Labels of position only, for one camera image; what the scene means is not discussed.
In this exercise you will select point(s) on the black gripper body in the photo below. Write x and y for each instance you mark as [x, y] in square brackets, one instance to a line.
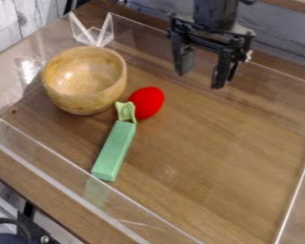
[214, 33]

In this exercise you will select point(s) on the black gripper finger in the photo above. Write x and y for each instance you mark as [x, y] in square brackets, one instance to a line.
[225, 68]
[182, 53]

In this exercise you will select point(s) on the red strawberry toy with leaf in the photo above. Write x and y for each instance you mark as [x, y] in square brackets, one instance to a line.
[142, 104]

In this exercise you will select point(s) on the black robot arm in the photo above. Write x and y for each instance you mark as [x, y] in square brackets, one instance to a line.
[215, 7]

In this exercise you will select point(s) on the wooden bowl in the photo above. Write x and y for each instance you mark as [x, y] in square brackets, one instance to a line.
[83, 79]

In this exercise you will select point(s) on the green rectangular block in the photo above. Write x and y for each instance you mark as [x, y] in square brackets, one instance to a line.
[113, 151]

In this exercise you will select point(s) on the black table clamp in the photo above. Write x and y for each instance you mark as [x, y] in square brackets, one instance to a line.
[39, 236]

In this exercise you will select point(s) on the clear acrylic corner bracket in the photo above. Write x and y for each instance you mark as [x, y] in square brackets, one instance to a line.
[93, 36]

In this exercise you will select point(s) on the clear acrylic tray wall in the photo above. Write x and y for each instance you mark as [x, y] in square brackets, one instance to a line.
[214, 163]

